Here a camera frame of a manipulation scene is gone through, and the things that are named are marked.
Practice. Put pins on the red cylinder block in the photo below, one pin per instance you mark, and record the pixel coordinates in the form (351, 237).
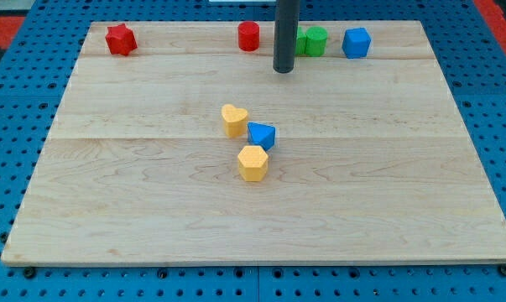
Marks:
(248, 33)

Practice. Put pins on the light wooden board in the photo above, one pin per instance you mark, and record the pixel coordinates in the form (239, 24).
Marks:
(372, 163)

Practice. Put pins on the yellow hexagon block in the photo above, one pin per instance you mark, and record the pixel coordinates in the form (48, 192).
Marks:
(252, 163)

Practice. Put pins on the blue triangle block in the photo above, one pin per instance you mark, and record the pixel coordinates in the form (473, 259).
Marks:
(261, 135)

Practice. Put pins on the yellow heart block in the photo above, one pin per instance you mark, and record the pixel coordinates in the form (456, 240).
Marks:
(235, 120)

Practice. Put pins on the green block behind rod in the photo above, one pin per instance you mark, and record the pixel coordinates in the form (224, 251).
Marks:
(300, 41)

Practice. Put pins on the green cylinder block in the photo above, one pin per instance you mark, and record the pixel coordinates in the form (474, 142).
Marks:
(316, 38)

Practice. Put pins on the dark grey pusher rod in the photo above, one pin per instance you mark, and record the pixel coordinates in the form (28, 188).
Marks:
(287, 14)

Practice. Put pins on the blue cube block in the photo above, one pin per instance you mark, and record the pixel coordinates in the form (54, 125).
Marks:
(356, 43)

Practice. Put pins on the red star block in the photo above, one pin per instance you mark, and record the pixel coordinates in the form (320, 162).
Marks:
(120, 40)

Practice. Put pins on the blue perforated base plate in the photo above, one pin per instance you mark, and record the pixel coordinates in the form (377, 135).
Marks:
(37, 66)

